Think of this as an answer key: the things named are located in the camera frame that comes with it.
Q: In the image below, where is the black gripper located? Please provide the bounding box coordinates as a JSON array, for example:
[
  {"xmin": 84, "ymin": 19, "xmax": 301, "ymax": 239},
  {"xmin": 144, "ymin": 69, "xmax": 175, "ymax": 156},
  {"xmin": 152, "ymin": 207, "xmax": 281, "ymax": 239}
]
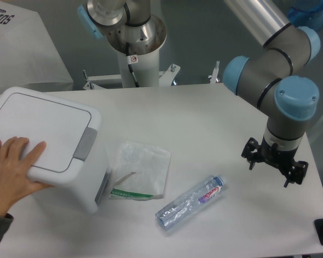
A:
[{"xmin": 241, "ymin": 136, "xmax": 308, "ymax": 188}]

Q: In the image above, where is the white plastic trash can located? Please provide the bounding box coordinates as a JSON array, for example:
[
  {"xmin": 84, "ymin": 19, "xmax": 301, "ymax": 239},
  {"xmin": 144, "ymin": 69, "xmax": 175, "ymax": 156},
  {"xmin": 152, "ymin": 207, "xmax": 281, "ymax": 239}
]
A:
[{"xmin": 0, "ymin": 87, "xmax": 109, "ymax": 213}]

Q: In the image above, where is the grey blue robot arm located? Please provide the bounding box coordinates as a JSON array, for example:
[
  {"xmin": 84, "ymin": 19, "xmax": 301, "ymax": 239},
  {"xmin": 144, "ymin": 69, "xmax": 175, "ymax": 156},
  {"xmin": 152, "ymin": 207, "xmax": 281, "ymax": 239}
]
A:
[{"xmin": 223, "ymin": 1, "xmax": 320, "ymax": 184}]

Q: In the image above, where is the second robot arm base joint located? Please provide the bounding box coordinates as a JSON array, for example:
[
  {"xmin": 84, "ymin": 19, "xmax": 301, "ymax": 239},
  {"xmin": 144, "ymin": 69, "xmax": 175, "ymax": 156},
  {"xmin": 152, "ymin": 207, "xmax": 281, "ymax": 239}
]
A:
[{"xmin": 76, "ymin": 0, "xmax": 167, "ymax": 56}]

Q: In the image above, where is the person's bare hand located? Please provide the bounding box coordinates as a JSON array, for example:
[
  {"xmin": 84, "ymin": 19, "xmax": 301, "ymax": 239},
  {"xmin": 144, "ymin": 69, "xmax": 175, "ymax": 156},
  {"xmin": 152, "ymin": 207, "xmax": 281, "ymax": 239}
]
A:
[{"xmin": 0, "ymin": 137, "xmax": 50, "ymax": 217}]

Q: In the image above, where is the clear plastic water bottle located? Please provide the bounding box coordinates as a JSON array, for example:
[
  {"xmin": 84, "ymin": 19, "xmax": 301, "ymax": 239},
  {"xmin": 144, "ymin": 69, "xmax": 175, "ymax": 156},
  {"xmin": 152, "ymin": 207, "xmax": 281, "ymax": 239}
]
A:
[{"xmin": 155, "ymin": 175, "xmax": 227, "ymax": 231}]

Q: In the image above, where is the torn white plastic mailer bag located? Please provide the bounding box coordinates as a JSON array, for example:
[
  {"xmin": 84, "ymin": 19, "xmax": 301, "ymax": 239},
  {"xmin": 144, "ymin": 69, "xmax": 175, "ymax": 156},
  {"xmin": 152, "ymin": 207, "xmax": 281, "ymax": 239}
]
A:
[{"xmin": 110, "ymin": 141, "xmax": 171, "ymax": 201}]

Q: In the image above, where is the white printed cloth cover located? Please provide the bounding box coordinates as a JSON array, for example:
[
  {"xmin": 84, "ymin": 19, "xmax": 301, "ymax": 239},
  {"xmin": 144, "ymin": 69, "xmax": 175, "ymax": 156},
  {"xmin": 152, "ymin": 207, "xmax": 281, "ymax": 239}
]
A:
[{"xmin": 0, "ymin": 1, "xmax": 73, "ymax": 94}]

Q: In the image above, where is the white metal base frame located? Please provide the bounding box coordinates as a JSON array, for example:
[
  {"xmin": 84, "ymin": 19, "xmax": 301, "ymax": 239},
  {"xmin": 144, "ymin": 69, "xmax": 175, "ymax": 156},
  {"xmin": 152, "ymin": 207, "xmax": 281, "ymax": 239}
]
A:
[{"xmin": 82, "ymin": 60, "xmax": 221, "ymax": 90}]

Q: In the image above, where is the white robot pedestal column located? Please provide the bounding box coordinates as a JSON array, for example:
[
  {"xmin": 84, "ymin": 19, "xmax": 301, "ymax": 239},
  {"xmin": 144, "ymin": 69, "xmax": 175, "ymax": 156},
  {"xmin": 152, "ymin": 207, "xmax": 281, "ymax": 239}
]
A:
[{"xmin": 117, "ymin": 50, "xmax": 159, "ymax": 88}]

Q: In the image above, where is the black cable on pedestal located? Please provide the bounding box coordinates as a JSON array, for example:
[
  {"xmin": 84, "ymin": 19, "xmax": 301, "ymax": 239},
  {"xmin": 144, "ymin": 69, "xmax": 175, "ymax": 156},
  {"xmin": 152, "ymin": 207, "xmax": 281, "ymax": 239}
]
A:
[{"xmin": 125, "ymin": 42, "xmax": 140, "ymax": 88}]

